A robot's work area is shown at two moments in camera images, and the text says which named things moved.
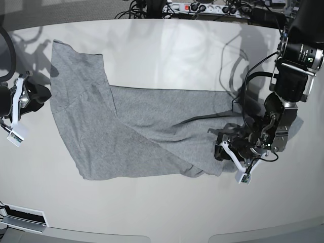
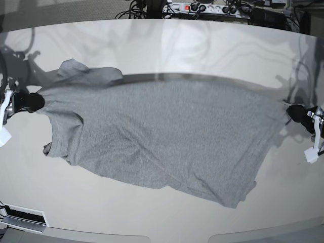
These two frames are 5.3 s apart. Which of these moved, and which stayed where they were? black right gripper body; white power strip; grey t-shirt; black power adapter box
Moved: grey t-shirt; black right gripper body
Stayed: white power strip; black power adapter box
